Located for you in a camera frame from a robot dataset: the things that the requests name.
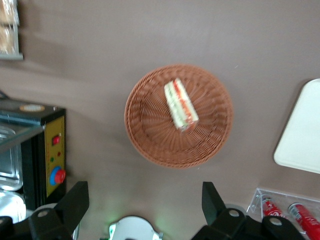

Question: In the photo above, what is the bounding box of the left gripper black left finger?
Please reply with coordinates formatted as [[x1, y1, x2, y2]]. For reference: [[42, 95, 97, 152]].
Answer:
[[28, 180, 90, 240]]

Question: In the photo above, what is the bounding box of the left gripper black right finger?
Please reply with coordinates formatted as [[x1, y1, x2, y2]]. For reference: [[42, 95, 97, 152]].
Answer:
[[191, 181, 248, 240]]

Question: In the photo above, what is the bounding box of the triangle sandwich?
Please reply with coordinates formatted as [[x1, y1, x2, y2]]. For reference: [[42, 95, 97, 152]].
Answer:
[[163, 77, 200, 132]]

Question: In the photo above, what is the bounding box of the brown round wicker basket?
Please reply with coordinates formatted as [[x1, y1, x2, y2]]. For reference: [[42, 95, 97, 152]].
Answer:
[[124, 64, 235, 170]]

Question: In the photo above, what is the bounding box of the cream plastic tray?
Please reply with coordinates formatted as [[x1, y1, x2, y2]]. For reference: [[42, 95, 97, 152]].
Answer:
[[273, 78, 320, 175]]

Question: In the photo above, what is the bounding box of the grey metal snack tray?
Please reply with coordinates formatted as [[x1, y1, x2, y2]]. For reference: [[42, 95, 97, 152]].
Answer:
[[0, 0, 25, 61]]

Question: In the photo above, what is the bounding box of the clear acrylic bottle rack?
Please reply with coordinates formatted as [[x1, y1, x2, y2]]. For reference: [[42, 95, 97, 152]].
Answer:
[[246, 187, 320, 235]]

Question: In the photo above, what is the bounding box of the red cola bottle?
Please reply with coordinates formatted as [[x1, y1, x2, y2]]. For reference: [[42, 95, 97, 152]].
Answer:
[[261, 194, 288, 221], [287, 202, 320, 240]]

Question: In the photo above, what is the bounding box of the steel food pan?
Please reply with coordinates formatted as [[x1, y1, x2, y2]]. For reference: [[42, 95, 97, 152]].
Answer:
[[0, 192, 27, 223], [0, 124, 24, 191]]

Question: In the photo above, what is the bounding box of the black food warmer yellow panel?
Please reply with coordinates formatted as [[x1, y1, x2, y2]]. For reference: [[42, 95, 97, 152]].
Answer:
[[0, 89, 68, 223]]

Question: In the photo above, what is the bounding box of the puffed rice snack pack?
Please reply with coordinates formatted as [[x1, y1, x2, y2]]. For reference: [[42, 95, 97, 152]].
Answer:
[[0, 25, 16, 55], [0, 0, 20, 26]]

